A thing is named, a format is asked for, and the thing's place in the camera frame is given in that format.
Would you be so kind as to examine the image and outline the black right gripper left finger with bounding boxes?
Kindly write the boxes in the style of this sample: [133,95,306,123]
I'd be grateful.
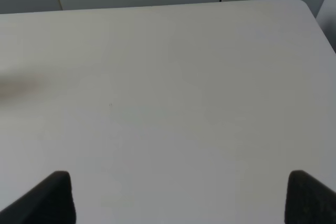
[1,171,77,223]

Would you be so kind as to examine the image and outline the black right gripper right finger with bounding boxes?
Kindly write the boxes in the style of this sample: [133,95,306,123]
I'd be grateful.
[284,170,335,224]

